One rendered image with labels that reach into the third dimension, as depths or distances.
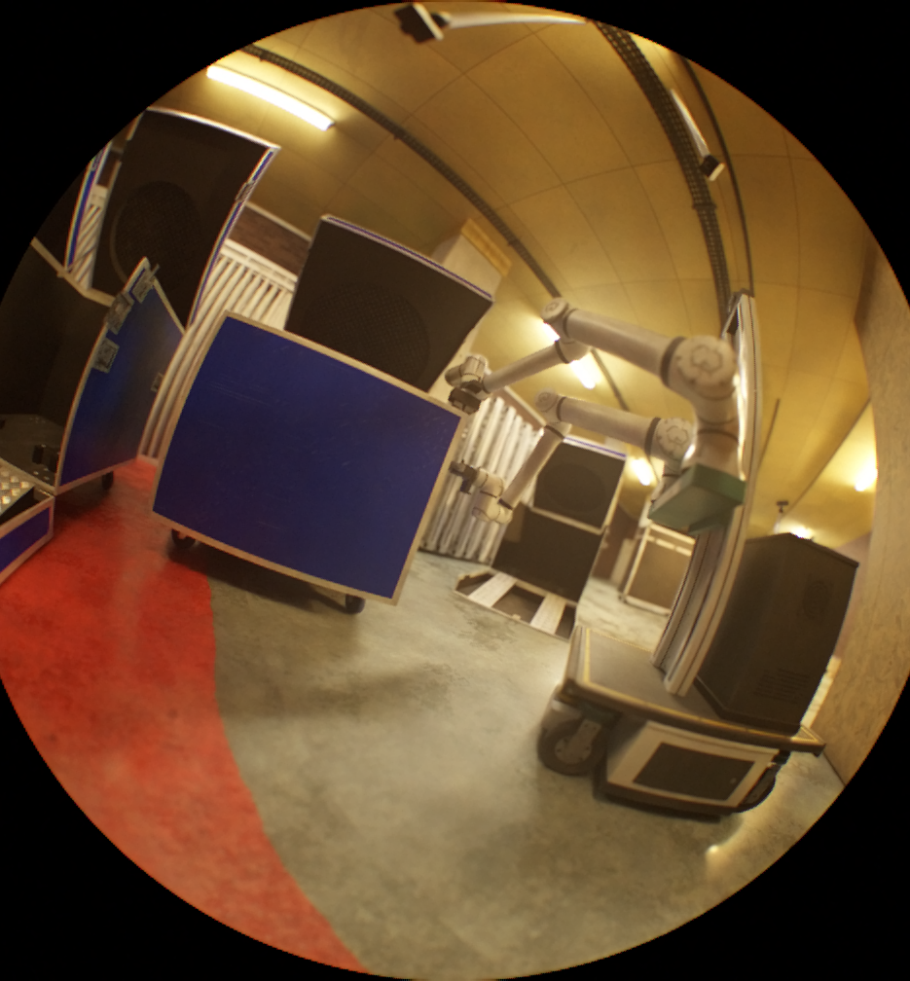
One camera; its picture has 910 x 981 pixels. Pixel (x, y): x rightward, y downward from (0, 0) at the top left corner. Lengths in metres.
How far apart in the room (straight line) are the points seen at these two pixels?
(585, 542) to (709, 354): 3.47
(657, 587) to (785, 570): 6.12
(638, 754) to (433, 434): 1.20
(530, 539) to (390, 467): 3.14
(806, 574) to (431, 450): 1.29
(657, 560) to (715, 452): 6.14
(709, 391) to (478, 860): 1.05
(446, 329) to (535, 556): 3.00
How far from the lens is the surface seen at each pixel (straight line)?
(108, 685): 0.85
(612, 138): 2.79
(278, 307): 3.32
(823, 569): 1.10
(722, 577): 1.02
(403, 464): 1.17
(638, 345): 0.94
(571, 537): 4.07
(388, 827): 0.72
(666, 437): 1.20
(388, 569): 1.22
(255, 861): 0.64
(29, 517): 1.19
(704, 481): 0.84
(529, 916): 0.73
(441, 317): 1.87
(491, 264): 3.54
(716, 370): 0.79
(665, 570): 7.06
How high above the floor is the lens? 0.60
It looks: 3 degrees up
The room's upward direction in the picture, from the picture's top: 21 degrees clockwise
